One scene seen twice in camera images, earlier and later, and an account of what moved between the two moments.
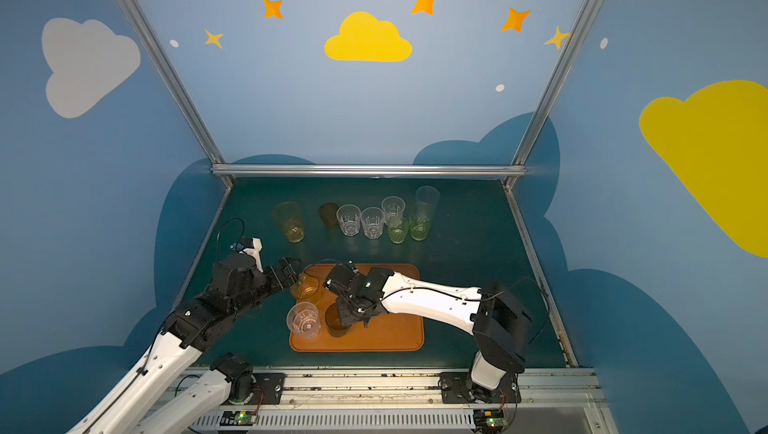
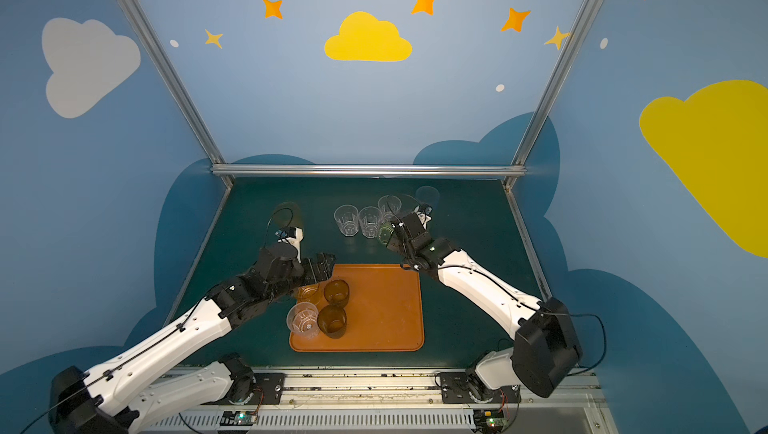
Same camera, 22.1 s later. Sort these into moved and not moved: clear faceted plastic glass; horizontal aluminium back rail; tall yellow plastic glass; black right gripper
Moved: black right gripper
Not moved: clear faceted plastic glass; tall yellow plastic glass; horizontal aluminium back rail
